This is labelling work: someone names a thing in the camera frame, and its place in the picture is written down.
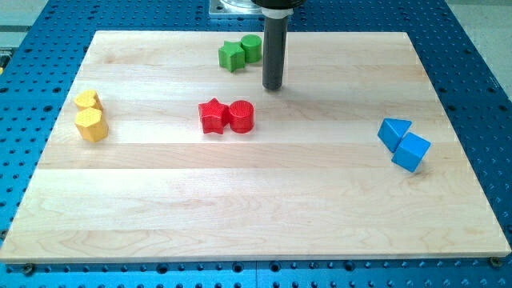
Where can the yellow hexagon block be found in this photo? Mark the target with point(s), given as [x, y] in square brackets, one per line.
[91, 124]

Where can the green cylinder block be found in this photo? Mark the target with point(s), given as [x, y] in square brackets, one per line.
[252, 45]

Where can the light wooden board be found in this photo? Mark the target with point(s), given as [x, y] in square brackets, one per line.
[311, 180]

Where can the red star block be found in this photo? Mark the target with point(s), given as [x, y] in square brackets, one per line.
[214, 116]

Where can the black robot arm flange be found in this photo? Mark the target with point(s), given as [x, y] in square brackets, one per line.
[278, 4]

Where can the green star block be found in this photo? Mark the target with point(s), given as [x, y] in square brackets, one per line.
[231, 56]

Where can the red cylinder block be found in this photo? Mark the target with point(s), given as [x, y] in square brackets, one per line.
[241, 116]

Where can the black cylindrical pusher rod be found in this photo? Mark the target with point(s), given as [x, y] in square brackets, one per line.
[274, 46]

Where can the yellow heart block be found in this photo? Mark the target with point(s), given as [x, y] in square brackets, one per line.
[88, 99]

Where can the blue triangle block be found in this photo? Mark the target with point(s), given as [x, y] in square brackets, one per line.
[392, 131]

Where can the blue cube block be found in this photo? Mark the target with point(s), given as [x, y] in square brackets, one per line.
[410, 152]

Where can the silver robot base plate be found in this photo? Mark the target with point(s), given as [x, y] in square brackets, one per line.
[230, 8]

